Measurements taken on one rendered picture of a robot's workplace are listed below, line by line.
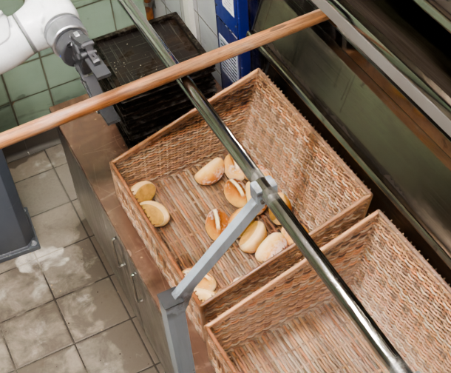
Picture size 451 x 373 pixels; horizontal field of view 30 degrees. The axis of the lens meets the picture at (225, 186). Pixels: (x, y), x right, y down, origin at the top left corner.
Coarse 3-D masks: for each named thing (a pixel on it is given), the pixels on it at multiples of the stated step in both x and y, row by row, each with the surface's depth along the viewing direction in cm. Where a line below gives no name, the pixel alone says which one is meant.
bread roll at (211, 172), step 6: (210, 162) 236; (216, 162) 236; (222, 162) 238; (204, 168) 235; (210, 168) 235; (216, 168) 236; (222, 168) 237; (198, 174) 235; (204, 174) 235; (210, 174) 235; (216, 174) 236; (222, 174) 238; (198, 180) 236; (204, 180) 235; (210, 180) 236; (216, 180) 237
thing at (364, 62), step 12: (300, 0) 200; (324, 24) 193; (336, 36) 189; (348, 48) 186; (360, 60) 183; (372, 72) 181; (384, 84) 178; (396, 84) 174; (396, 96) 175; (408, 96) 172; (408, 108) 172; (420, 108) 169; (420, 120) 170; (432, 120) 167; (432, 132) 167; (444, 132) 164; (444, 144) 165
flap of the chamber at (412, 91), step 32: (320, 0) 157; (352, 0) 157; (384, 0) 158; (352, 32) 150; (384, 32) 150; (416, 32) 151; (448, 32) 152; (384, 64) 144; (416, 64) 143; (448, 64) 144; (416, 96) 138; (448, 128) 133
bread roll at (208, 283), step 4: (188, 268) 214; (184, 272) 213; (188, 272) 212; (208, 276) 212; (212, 276) 214; (204, 280) 211; (208, 280) 211; (212, 280) 212; (200, 284) 211; (204, 284) 211; (208, 284) 211; (212, 284) 211; (216, 284) 213; (204, 288) 211; (208, 288) 211; (212, 288) 212
